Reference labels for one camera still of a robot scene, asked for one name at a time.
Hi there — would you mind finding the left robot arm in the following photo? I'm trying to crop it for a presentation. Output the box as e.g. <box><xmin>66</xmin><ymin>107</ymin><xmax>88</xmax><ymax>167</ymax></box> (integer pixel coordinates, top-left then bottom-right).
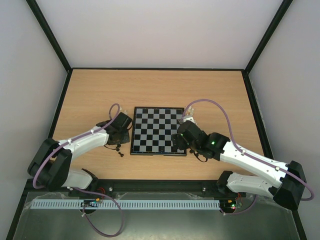
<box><xmin>27</xmin><ymin>112</ymin><xmax>133</xmax><ymax>192</ymax></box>

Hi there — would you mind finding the black and silver chessboard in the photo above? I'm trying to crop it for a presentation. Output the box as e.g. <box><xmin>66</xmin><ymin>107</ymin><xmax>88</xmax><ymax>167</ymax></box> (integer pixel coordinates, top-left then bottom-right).
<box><xmin>130</xmin><ymin>106</ymin><xmax>187</xmax><ymax>157</ymax></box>

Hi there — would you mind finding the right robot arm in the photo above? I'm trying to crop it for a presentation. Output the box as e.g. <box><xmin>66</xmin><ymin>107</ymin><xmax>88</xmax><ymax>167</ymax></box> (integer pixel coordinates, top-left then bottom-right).
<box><xmin>171</xmin><ymin>120</ymin><xmax>306</xmax><ymax>211</ymax></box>

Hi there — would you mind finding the white slotted cable duct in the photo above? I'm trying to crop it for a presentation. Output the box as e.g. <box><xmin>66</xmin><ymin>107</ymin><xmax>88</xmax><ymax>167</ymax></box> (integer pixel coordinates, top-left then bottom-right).
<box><xmin>30</xmin><ymin>199</ymin><xmax>220</xmax><ymax>210</ymax></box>

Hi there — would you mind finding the black aluminium frame rail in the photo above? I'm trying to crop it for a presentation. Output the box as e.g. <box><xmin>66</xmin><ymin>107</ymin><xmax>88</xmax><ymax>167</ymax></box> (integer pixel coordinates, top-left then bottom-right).
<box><xmin>24</xmin><ymin>178</ymin><xmax>291</xmax><ymax>198</ymax></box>

